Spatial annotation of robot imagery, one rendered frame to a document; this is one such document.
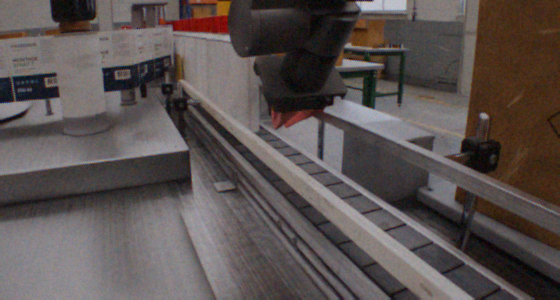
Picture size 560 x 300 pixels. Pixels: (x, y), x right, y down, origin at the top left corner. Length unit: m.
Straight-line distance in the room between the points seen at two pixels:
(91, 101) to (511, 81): 0.66
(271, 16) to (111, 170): 0.37
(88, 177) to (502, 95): 0.56
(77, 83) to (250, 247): 0.45
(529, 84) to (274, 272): 0.33
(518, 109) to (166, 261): 0.41
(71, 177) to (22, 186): 0.07
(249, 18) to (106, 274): 0.29
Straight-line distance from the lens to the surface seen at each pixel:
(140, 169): 0.60
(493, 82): 0.47
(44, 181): 0.61
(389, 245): 0.29
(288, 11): 0.34
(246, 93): 0.63
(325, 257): 0.34
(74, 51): 0.72
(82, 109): 0.73
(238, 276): 0.39
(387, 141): 0.37
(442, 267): 0.34
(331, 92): 0.44
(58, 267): 0.45
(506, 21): 0.46
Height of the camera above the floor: 1.07
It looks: 18 degrees down
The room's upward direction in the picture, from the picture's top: straight up
